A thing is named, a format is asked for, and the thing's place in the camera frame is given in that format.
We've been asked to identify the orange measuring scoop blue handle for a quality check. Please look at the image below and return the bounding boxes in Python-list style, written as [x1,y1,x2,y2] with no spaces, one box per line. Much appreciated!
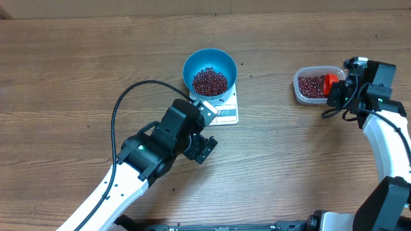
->
[323,74,338,96]

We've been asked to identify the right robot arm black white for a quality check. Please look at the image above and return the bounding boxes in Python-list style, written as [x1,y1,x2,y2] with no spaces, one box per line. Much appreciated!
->
[304,56,410,231]

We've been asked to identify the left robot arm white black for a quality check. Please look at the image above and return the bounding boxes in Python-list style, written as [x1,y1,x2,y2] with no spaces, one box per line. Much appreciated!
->
[59,99,218,230]

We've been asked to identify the white digital kitchen scale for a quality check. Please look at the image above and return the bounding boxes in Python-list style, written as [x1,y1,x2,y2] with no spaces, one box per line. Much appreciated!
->
[189,84,239,126]

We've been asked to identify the red beans in bowl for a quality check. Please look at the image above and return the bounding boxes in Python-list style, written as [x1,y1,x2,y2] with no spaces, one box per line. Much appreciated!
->
[192,67,228,97]

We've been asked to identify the blue bowl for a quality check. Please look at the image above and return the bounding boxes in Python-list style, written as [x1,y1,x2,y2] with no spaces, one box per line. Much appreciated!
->
[182,48,238,92]

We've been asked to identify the red beans in container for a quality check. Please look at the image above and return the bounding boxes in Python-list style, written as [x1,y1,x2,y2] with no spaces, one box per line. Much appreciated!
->
[297,75,326,98]

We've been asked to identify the clear plastic container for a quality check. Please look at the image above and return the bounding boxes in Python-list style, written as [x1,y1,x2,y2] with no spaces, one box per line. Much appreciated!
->
[293,66,345,105]

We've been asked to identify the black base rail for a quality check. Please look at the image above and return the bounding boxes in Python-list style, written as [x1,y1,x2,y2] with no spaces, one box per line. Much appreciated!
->
[114,215,306,231]

